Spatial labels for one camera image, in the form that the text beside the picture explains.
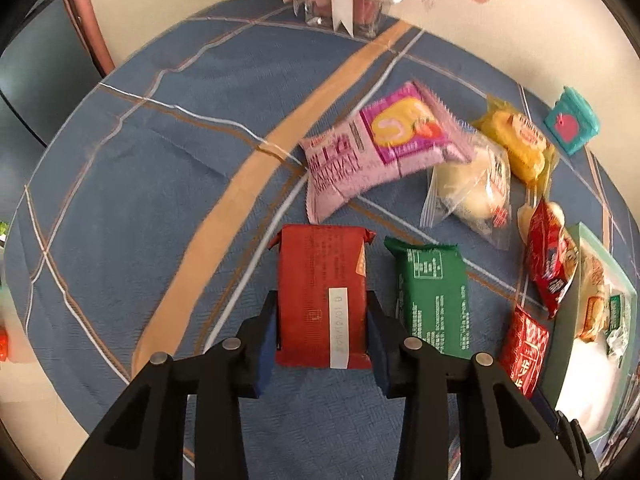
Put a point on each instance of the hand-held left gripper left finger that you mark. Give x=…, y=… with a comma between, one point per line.
x=267, y=345

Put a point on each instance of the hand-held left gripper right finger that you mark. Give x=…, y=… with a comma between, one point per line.
x=377, y=350

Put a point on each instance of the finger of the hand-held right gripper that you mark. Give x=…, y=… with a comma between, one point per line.
x=570, y=427

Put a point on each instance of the white tray with teal rim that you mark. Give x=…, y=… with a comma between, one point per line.
x=587, y=385

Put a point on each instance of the dark red snack packet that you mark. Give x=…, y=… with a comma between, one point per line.
x=320, y=285

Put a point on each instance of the green white foil packet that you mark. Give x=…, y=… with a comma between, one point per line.
x=616, y=320

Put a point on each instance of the cream orange roll packet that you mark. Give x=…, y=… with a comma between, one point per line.
x=592, y=300

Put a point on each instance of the red candy packet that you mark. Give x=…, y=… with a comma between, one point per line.
x=550, y=260

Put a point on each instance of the purple snack packet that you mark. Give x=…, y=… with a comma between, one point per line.
x=360, y=160

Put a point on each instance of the clear white bun packet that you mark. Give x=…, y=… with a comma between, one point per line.
x=475, y=185

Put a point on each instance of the white jelly cup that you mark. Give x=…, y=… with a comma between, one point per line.
x=525, y=217

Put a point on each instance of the yellow cake packet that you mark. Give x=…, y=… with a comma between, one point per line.
x=520, y=145

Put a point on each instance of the dark green snack packet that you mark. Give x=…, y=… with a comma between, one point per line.
x=430, y=300

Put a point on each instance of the long red patterned packet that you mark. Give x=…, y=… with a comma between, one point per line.
x=525, y=355

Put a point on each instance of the teal box with pink print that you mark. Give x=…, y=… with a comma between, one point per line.
x=570, y=122

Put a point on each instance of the clear glass vase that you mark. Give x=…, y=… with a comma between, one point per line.
x=370, y=15

